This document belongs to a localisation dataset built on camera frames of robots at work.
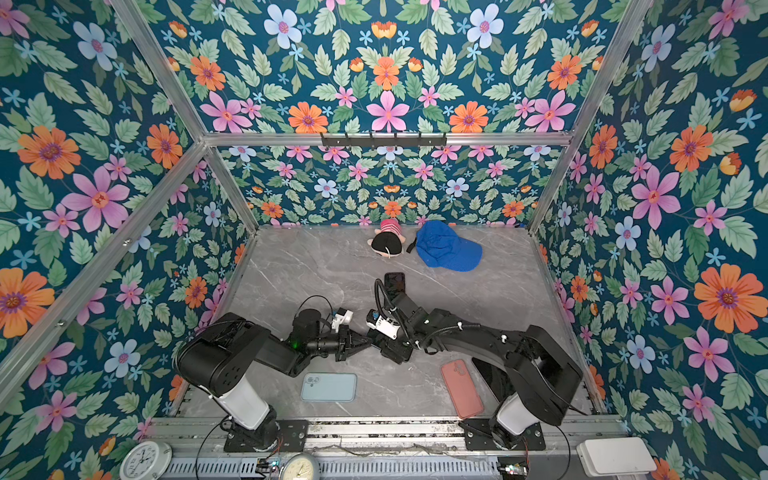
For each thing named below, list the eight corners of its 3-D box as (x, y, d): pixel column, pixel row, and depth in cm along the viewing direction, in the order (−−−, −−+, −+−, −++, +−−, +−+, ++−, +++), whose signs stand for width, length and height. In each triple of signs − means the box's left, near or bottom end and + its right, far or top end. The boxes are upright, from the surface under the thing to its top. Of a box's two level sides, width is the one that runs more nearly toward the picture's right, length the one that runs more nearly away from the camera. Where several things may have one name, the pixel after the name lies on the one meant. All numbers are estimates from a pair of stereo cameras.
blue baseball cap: (404, 247, 116) (404, 240, 113) (431, 223, 125) (432, 216, 122) (460, 284, 105) (462, 278, 102) (487, 255, 114) (489, 248, 110)
